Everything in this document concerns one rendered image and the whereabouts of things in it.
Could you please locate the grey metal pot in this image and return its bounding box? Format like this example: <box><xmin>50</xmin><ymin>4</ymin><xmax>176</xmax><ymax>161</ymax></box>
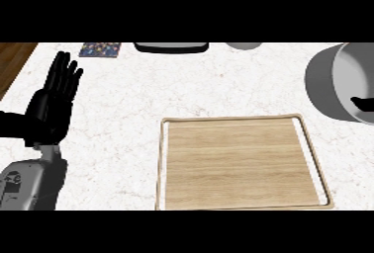
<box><xmin>305</xmin><ymin>42</ymin><xmax>374</xmax><ymax>126</ymax></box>

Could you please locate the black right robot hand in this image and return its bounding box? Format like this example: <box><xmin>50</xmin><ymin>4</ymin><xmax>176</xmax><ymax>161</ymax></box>
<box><xmin>349</xmin><ymin>96</ymin><xmax>374</xmax><ymax>113</ymax></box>

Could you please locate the pale wooden tray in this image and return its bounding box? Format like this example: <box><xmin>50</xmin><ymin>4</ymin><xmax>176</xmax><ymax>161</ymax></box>
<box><xmin>155</xmin><ymin>113</ymin><xmax>336</xmax><ymax>211</ymax></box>

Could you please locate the colourful patterned box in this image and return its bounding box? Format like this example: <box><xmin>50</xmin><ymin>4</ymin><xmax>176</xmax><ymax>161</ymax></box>
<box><xmin>77</xmin><ymin>42</ymin><xmax>123</xmax><ymax>59</ymax></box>

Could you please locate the grey round object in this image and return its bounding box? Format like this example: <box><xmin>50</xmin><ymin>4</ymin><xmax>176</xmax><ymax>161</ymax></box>
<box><xmin>225</xmin><ymin>42</ymin><xmax>265</xmax><ymax>51</ymax></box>

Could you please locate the brown wooden cabinet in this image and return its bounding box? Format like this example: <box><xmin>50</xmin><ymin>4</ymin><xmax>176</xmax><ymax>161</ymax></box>
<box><xmin>0</xmin><ymin>42</ymin><xmax>40</xmax><ymax>100</ymax></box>

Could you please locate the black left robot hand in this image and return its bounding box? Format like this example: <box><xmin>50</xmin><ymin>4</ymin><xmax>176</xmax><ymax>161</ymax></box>
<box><xmin>0</xmin><ymin>50</ymin><xmax>84</xmax><ymax>148</ymax></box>

